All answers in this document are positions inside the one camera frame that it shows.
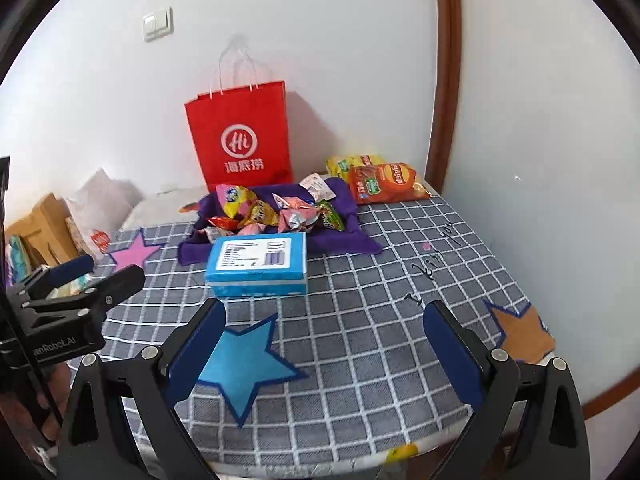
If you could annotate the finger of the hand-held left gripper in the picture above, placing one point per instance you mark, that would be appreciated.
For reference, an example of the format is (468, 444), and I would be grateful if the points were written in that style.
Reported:
(72, 267)
(110, 290)

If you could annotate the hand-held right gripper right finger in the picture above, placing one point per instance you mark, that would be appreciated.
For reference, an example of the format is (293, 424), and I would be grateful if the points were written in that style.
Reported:
(452, 355)

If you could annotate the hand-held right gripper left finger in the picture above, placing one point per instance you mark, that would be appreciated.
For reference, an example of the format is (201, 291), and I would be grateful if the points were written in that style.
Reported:
(197, 355)

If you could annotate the yellow pink snack packet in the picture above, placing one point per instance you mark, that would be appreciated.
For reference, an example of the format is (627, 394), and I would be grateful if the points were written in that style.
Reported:
(232, 199)

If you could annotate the purple felt tray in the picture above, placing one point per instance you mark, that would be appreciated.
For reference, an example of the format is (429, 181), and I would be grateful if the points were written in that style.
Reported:
(345, 240)

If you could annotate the green snack packet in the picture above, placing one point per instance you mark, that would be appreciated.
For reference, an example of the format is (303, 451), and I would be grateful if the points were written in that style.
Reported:
(330, 217)

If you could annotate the white red snack packet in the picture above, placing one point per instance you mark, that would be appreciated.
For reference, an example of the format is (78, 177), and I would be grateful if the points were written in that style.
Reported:
(317, 186)

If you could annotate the person's left hand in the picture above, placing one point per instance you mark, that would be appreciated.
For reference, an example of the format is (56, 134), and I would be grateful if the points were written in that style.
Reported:
(56, 385)

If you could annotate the white plastic bag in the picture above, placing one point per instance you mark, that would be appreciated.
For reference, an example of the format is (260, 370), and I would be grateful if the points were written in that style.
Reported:
(100, 200)

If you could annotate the blue cardboard box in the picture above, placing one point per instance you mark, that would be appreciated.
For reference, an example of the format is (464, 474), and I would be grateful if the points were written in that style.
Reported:
(255, 257)

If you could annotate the orange chips bag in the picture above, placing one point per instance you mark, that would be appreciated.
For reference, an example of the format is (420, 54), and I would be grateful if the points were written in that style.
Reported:
(385, 182)

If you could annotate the red paper bag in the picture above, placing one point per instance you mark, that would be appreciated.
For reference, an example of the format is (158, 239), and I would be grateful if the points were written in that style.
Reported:
(240, 125)

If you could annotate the yellow chips bag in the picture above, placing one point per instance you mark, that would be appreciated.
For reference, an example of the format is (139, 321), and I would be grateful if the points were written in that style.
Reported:
(340, 166)

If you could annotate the white light switch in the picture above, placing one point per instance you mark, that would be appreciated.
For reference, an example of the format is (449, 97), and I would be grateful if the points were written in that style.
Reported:
(157, 24)

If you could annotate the brown wooden door frame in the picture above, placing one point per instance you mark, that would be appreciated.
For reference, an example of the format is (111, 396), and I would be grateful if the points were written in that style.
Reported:
(445, 60)

